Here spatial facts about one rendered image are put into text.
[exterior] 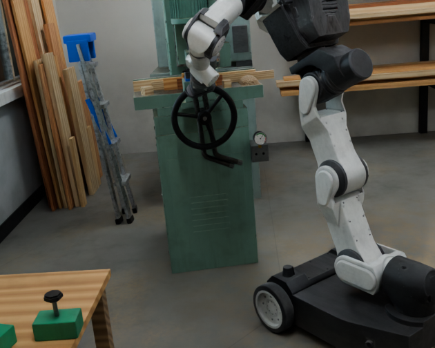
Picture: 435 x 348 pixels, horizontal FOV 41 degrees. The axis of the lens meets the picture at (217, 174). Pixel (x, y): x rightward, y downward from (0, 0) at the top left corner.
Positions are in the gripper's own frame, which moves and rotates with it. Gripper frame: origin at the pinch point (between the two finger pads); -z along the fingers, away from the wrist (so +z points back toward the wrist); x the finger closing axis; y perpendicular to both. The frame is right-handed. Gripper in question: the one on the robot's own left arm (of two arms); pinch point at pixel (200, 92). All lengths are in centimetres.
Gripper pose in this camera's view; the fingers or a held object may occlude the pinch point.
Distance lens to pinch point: 246.3
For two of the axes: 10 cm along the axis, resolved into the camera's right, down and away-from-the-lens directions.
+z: 0.5, -2.3, -9.7
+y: -3.8, -9.0, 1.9
